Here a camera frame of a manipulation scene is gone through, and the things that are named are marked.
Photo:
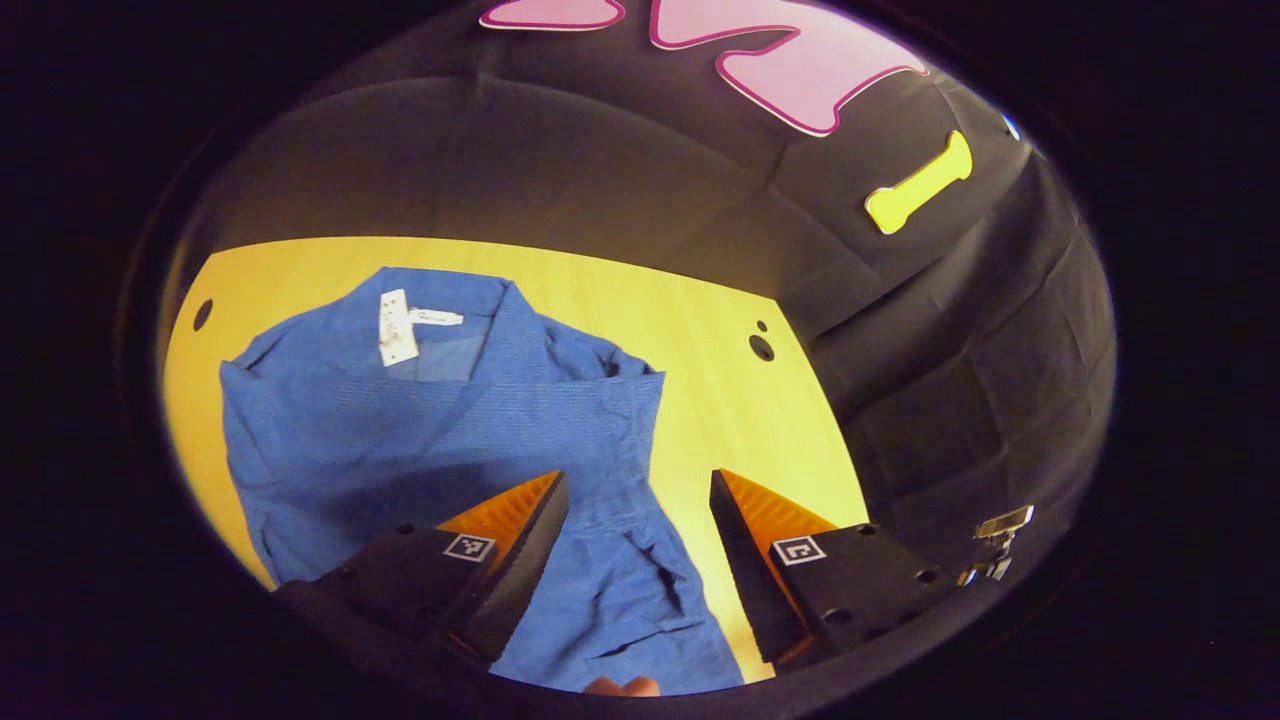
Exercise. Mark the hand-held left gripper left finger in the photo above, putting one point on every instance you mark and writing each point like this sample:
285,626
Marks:
520,570

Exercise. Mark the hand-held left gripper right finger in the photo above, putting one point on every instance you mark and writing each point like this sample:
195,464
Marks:
745,570

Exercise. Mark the blue garment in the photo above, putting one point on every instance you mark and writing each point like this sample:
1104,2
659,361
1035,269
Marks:
400,440

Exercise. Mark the metal clip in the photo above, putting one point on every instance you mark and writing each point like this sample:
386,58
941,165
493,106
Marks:
1000,530

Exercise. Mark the black backdrop cloth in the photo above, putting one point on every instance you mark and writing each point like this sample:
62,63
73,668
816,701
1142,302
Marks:
600,160

